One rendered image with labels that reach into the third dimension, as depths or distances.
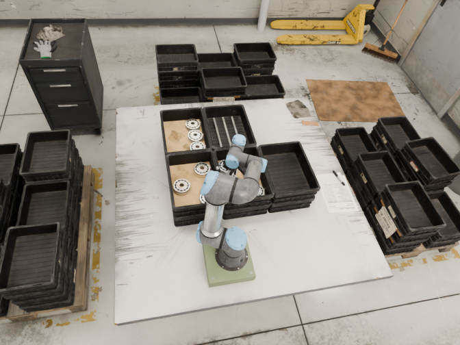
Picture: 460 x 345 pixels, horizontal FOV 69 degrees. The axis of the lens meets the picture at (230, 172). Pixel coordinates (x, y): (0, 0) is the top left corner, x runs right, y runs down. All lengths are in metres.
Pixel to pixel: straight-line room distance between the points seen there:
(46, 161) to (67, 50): 0.94
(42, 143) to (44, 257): 0.97
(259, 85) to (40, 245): 2.42
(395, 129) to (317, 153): 1.23
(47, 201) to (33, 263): 0.53
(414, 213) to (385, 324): 0.86
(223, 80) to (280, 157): 1.33
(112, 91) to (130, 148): 1.65
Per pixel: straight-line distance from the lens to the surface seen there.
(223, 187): 1.41
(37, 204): 2.76
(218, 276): 1.90
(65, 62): 3.02
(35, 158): 2.88
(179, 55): 3.67
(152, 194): 2.22
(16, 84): 4.42
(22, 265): 2.43
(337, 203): 2.38
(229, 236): 1.74
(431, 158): 3.37
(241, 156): 1.79
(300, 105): 2.92
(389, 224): 2.83
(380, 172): 3.17
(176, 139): 2.32
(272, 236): 2.11
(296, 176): 2.24
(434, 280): 3.34
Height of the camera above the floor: 2.55
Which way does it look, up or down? 53 degrees down
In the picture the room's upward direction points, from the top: 9 degrees clockwise
